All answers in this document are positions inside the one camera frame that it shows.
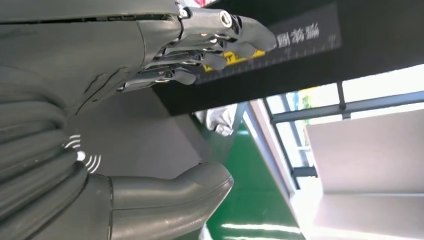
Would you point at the black scanner tower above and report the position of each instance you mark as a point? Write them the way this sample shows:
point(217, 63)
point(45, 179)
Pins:
point(331, 66)

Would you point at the black scanner base plate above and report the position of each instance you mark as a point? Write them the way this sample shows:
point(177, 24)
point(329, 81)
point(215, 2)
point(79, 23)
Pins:
point(139, 139)

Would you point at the dark window frame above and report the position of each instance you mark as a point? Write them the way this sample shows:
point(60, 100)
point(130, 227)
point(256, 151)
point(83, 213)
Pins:
point(364, 104)

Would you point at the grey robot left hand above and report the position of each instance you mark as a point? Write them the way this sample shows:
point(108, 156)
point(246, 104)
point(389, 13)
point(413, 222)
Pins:
point(82, 43)

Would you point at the grey poly mailer parcel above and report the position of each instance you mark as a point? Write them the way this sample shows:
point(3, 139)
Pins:
point(222, 119)

